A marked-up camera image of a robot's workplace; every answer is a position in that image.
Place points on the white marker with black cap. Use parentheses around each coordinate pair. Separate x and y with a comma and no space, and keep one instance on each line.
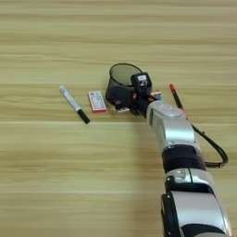
(74,104)

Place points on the black box with white label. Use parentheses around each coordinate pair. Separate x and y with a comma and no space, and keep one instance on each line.
(141,82)

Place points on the black mesh pen cup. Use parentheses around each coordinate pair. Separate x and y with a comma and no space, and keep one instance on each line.
(120,74)

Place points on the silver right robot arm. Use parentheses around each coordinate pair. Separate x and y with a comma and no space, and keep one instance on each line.
(182,160)

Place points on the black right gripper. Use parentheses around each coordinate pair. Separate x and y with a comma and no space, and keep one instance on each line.
(139,103)

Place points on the red and black marker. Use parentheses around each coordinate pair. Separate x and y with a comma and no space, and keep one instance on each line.
(176,97)

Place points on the small red card box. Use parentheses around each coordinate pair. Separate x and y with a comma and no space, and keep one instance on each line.
(97,101)

